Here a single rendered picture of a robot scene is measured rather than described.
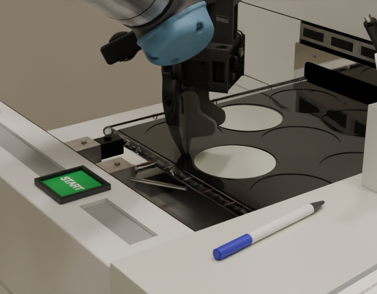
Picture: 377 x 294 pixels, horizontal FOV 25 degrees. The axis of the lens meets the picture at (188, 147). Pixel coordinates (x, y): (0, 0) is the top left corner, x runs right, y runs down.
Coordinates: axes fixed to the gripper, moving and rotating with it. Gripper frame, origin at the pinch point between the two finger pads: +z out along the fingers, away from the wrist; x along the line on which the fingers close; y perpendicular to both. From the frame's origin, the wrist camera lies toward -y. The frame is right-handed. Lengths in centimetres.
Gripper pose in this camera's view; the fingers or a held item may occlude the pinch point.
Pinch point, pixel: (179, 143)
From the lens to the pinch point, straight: 106.1
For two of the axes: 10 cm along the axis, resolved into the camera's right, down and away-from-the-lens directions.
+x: 3.3, -3.7, 8.7
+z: 0.0, 9.2, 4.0
